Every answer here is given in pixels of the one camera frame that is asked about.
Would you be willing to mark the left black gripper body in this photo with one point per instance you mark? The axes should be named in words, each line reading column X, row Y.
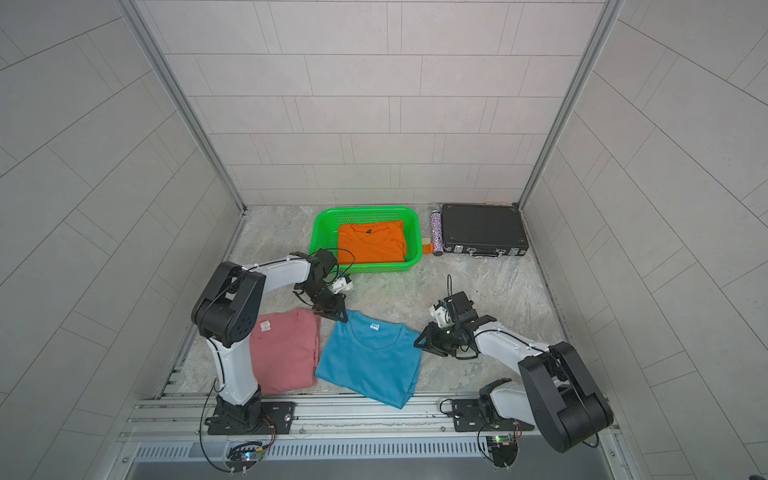
column 322, row 300

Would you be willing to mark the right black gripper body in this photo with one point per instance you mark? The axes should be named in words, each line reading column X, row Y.
column 444, row 343

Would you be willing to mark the green plastic basket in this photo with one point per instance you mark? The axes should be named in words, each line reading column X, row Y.
column 327, row 223

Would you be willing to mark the blue t-shirt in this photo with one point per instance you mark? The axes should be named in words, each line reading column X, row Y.
column 374, row 358

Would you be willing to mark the orange t-shirt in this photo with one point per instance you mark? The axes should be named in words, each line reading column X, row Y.
column 378, row 242

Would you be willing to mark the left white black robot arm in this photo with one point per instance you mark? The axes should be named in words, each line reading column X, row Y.
column 226, row 314

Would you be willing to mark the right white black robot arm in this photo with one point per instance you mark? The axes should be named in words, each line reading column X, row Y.
column 558, row 397

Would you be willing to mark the pink folded t-shirt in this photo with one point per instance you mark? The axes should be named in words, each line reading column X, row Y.
column 285, row 351

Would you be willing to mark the black hard case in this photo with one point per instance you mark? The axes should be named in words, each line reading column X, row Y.
column 483, row 230

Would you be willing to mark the right green circuit board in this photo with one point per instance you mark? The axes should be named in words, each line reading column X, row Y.
column 502, row 451

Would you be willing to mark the green circuit board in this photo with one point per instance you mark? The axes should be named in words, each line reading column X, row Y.
column 241, row 458
column 502, row 451

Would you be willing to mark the purple glitter tumbler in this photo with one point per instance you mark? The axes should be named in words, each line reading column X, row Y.
column 437, row 241

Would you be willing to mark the left green circuit board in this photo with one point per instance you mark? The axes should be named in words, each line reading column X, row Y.
column 241, row 458

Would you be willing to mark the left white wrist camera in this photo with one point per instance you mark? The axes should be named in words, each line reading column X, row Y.
column 342, row 284

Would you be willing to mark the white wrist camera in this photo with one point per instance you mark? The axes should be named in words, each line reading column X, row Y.
column 454, row 309
column 342, row 284

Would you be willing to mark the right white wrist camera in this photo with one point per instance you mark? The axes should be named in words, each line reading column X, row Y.
column 454, row 309

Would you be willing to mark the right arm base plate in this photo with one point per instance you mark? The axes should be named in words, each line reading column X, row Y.
column 472, row 415

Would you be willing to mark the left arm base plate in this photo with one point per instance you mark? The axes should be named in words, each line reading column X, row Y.
column 256, row 417

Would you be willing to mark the aluminium mounting rail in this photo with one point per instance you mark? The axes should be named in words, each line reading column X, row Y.
column 180, row 418

